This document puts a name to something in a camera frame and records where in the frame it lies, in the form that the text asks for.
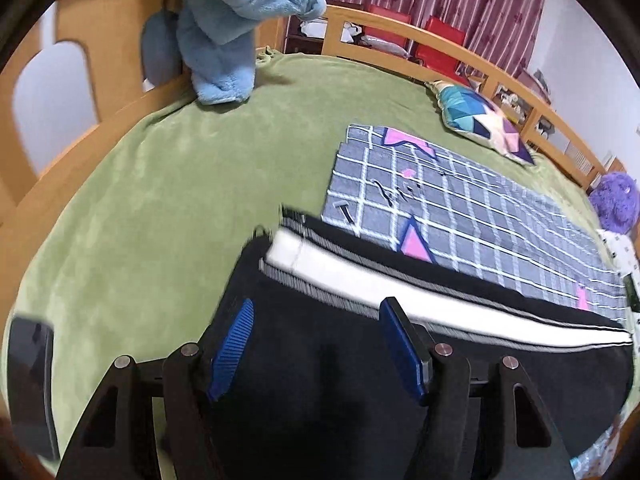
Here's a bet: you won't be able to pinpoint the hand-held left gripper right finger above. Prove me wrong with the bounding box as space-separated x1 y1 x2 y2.
378 297 576 480

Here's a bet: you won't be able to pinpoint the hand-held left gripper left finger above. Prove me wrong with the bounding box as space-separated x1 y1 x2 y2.
55 297 256 480

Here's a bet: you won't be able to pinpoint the black pants with white stripe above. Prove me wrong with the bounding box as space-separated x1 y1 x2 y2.
200 205 636 480

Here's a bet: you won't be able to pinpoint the green fleece bed blanket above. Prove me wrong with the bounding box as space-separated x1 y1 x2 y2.
2 47 608 471

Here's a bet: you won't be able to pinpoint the grey checked blanket pink stars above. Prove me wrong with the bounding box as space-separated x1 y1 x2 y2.
320 124 631 321

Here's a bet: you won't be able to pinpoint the dark flat device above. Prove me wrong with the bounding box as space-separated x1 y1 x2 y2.
7 315 56 461

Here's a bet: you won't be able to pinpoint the white patterned cloth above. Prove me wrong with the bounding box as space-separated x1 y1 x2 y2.
595 229 640 321

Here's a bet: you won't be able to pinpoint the colourful geometric pattern pillow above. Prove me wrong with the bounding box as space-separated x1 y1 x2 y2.
425 79 538 167

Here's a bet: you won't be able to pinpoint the white radiator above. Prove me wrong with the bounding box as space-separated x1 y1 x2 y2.
565 142 592 172

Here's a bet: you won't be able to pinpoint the purple fluffy plush toy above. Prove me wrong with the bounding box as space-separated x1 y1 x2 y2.
587 171 640 235

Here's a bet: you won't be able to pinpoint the pile of assorted household items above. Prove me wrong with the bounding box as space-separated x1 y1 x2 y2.
495 87 556 137

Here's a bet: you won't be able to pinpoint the red chair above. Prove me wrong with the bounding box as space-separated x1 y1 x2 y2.
365 4 413 56
415 16 468 78

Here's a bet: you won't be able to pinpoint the white folded cloth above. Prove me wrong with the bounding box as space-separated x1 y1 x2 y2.
299 19 330 39

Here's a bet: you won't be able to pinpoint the blue plush elephant toy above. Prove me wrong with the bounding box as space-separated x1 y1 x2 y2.
142 0 328 106

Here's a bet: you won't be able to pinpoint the wooden bed frame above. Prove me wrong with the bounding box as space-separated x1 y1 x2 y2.
0 0 628 271

